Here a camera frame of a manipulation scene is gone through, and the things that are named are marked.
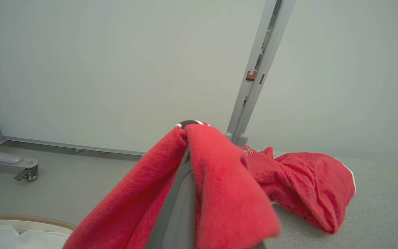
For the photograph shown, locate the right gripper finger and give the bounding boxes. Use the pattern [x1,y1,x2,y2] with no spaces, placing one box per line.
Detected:
[145,120,203,249]

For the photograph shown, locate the red white striped jersey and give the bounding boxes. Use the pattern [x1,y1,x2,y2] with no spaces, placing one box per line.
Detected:
[63,120,357,249]

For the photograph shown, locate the grey fabric sofa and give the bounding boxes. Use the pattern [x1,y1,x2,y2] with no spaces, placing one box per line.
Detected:
[263,151,398,249]

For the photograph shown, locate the white basket with wicker rim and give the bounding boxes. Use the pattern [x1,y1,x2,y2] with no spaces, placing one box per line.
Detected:
[0,213,77,231]

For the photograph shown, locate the black caster wheel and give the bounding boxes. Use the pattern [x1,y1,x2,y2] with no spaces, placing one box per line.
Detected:
[13,165,39,182]

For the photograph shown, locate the wide white partition panel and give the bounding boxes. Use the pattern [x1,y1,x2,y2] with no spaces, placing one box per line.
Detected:
[0,0,269,157]

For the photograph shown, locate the white fabric basket liner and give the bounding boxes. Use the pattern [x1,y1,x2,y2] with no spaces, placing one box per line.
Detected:
[0,221,72,249]

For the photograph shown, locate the grey double partition post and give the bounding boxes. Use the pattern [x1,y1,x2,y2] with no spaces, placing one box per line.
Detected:
[225,0,296,147]

